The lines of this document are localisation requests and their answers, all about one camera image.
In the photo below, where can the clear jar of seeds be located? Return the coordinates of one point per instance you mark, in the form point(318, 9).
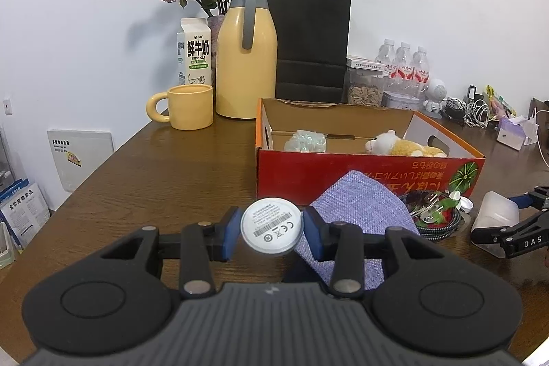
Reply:
point(364, 82)

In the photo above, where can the water bottle right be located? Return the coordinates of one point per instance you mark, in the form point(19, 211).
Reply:
point(421, 70)

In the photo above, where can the white plastic container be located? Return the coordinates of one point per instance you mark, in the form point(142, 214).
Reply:
point(495, 213)

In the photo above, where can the yellow ceramic mug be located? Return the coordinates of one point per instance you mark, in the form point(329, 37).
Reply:
point(189, 107)

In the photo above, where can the blue white leaflets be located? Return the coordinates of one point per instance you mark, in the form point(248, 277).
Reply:
point(24, 211)

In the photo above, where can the water bottle middle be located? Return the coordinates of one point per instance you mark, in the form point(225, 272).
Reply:
point(403, 73)

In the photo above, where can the black paper shopping bag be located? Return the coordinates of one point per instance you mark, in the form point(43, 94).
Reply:
point(312, 48)

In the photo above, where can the water bottle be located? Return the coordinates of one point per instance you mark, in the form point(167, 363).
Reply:
point(387, 52)
point(403, 73)
point(421, 70)

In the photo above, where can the white robot figurine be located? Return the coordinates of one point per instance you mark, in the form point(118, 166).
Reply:
point(435, 94)

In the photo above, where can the white wall panel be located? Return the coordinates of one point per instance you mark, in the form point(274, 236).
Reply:
point(77, 154)

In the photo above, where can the pale green mesh sponge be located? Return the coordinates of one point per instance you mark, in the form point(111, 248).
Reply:
point(306, 141)

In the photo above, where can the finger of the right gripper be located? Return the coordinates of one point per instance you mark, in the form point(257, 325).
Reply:
point(537, 198)

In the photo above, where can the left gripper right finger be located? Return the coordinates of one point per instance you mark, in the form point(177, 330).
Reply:
point(348, 247)

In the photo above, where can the white milk carton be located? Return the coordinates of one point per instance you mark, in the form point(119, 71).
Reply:
point(194, 51)

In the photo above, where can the yellow thermos jug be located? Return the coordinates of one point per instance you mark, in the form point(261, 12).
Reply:
point(246, 59)

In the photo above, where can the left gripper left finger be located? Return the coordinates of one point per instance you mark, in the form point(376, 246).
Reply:
point(195, 247)

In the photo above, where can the red cardboard box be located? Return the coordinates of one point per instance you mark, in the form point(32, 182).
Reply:
point(301, 177)

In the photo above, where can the purple woven fabric pouch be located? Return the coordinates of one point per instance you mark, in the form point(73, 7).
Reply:
point(358, 199)

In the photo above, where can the yellow plush toy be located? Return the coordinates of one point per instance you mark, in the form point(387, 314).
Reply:
point(389, 144)

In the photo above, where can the purple tissue pack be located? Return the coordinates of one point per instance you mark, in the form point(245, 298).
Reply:
point(515, 133)

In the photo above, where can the white round disc device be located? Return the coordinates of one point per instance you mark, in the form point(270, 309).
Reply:
point(272, 226)

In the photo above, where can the water bottle left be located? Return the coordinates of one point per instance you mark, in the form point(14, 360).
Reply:
point(387, 52)

